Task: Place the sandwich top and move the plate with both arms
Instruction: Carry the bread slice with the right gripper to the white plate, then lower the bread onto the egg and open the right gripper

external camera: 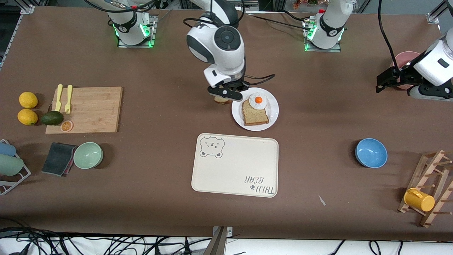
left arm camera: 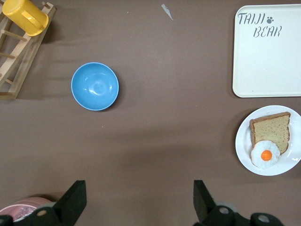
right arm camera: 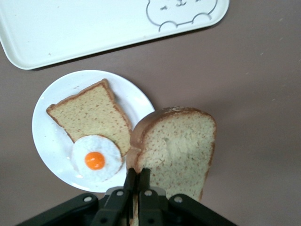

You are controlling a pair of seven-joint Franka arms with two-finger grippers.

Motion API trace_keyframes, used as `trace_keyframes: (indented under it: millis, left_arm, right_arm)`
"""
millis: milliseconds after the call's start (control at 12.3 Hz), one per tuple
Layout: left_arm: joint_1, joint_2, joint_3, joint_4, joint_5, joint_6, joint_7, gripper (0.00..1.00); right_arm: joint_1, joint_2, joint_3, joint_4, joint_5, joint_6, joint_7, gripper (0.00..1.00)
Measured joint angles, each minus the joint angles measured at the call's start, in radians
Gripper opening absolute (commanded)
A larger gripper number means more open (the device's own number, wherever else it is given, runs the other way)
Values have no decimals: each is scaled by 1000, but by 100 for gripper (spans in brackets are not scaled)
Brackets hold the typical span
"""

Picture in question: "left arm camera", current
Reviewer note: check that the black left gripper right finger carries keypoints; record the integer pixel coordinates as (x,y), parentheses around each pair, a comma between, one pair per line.
(205,207)

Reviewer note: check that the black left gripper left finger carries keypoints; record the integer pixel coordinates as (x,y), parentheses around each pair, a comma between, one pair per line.
(70,202)

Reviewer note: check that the white round plate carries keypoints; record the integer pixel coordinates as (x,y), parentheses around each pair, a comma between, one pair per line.
(244,146)

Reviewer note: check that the pink bowl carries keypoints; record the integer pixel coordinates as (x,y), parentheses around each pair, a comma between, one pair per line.
(21,204)

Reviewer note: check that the fried egg toy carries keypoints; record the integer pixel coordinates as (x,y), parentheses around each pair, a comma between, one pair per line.
(265,154)

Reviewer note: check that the brown bread slice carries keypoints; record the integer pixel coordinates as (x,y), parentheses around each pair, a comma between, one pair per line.
(272,131)

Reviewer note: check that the blue bowl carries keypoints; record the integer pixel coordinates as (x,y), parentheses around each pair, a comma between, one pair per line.
(95,86)

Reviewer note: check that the wooden mug rack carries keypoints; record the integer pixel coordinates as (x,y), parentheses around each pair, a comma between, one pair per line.
(26,68)

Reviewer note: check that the cream bear print tray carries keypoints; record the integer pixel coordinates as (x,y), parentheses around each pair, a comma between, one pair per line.
(268,58)

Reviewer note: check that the yellow mug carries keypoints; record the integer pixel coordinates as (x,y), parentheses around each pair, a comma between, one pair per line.
(26,16)

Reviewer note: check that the small clear plastic scrap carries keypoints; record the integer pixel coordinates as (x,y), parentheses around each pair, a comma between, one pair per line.
(167,11)

